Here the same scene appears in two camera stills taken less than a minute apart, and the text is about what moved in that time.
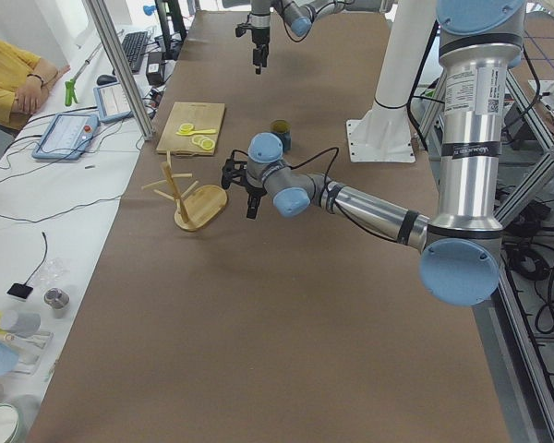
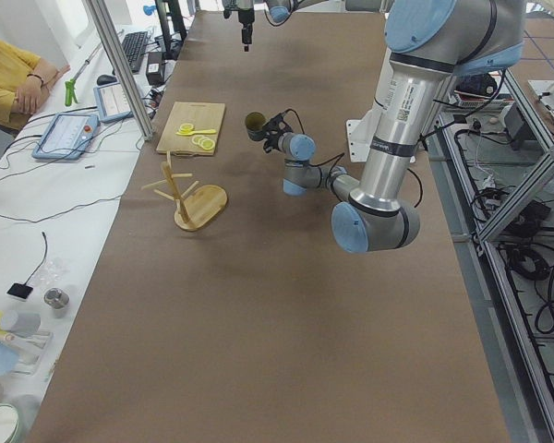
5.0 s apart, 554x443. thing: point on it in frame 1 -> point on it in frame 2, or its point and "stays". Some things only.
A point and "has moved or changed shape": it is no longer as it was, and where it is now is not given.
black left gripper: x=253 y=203 -> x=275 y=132
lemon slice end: x=208 y=145 stays
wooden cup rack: x=195 y=209 stays
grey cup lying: x=21 y=323 stays
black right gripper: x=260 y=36 -> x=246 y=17
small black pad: x=20 y=291 stays
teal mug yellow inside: x=283 y=129 has moved or changed shape
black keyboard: x=134 y=45 stays
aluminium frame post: x=99 y=13 stays
